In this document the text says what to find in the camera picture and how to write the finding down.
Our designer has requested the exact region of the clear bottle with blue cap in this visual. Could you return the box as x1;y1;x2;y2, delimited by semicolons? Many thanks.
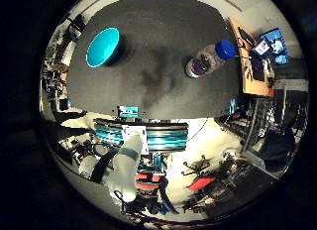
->
184;39;238;79

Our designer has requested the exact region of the teal striped round spool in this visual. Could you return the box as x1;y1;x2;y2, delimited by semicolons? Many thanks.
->
92;118;190;154

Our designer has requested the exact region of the black star chair base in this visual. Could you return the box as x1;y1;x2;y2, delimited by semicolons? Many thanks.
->
180;154;212;177

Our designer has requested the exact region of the red round stool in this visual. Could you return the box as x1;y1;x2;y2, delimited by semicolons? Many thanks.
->
135;171;166;192

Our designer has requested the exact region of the red flat seat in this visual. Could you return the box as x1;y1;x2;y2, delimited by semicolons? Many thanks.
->
187;175;217;192

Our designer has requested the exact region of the teal plastic bowl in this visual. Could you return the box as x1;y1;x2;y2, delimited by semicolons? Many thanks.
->
85;26;122;69

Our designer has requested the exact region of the wooden desk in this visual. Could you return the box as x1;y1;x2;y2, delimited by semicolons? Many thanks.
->
228;15;275;97

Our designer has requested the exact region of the small tablet screen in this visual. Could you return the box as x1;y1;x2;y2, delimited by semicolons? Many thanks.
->
252;38;273;58

